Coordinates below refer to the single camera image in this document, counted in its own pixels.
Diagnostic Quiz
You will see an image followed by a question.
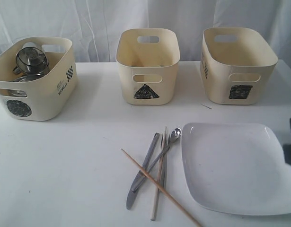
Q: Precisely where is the steel spoon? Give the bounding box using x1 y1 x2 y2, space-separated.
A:
131 128 181 193

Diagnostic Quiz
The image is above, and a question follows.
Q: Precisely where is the short wooden chopstick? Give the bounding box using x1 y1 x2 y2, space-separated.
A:
150 126 168 221

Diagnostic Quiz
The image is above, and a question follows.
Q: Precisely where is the long wooden chopstick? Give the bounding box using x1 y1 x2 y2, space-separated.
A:
120 148 202 227

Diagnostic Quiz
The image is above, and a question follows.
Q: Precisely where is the steel table knife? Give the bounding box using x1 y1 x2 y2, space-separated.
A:
126 132 160 210

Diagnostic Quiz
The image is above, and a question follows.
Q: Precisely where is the steel mug with handle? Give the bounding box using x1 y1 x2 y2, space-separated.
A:
13 47 50 75

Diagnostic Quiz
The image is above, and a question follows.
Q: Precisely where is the white ceramic bowl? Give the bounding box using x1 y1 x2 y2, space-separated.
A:
22 42 44 52

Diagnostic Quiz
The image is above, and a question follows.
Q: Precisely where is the steel bowl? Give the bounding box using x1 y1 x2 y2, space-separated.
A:
7 74 44 97

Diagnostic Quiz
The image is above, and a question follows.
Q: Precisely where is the white square plate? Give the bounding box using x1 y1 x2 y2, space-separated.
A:
181 122 291 216

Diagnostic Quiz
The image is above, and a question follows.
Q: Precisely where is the cream bin with square mark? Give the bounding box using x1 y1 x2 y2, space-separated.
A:
200 27 278 105

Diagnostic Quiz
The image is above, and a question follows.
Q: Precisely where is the steel fork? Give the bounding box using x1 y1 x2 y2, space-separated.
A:
159 132 171 192

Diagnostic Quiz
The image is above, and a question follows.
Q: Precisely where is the cream bin with triangle mark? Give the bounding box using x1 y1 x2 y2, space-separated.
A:
116 28 180 105

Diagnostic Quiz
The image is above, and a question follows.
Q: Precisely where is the white curtain backdrop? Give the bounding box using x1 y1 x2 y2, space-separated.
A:
0 0 291 67

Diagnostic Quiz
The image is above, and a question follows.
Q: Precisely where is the cream bin with circle mark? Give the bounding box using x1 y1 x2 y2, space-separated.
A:
0 37 78 121

